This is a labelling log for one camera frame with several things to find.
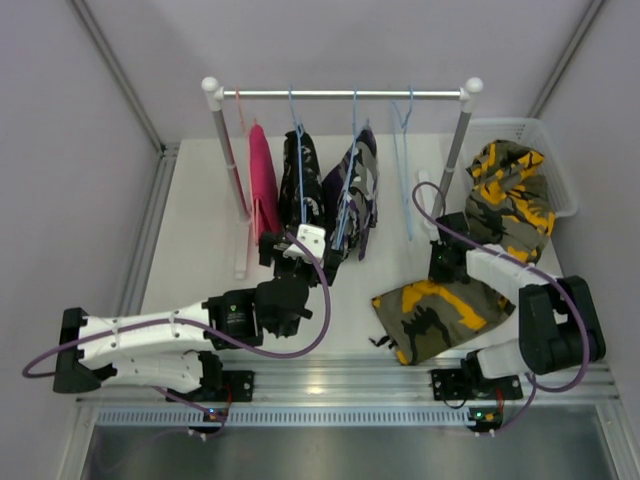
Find yellow camouflage trousers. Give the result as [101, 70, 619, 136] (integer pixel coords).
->
[371, 140, 556, 365]

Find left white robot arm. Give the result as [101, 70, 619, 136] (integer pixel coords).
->
[53, 225, 345, 400]

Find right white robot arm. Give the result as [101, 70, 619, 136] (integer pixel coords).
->
[427, 217, 606, 397]

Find black camouflage trousers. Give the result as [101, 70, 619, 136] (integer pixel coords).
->
[278, 131, 326, 233]

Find pink trousers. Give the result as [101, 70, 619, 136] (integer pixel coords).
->
[248, 124, 281, 243]

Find purple camouflage trousers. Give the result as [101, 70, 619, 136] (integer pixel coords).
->
[322, 126, 380, 260]

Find white clothes rack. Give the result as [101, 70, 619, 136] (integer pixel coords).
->
[201, 77, 485, 279]

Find white plastic basket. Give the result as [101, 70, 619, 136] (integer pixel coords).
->
[457, 117, 579, 218]

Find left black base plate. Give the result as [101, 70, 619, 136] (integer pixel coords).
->
[221, 370, 255, 403]

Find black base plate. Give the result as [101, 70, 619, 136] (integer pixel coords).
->
[221, 370, 255, 403]
[430, 368, 523, 401]

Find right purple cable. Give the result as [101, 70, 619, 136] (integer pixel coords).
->
[411, 181, 596, 441]

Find purple cable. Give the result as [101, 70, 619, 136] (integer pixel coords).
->
[411, 181, 596, 441]
[21, 233, 332, 441]

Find aluminium rail frame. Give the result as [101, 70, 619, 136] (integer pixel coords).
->
[74, 144, 621, 431]

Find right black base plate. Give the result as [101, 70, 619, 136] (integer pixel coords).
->
[430, 368, 523, 401]

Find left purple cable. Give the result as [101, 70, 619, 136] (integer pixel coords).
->
[21, 233, 332, 441]

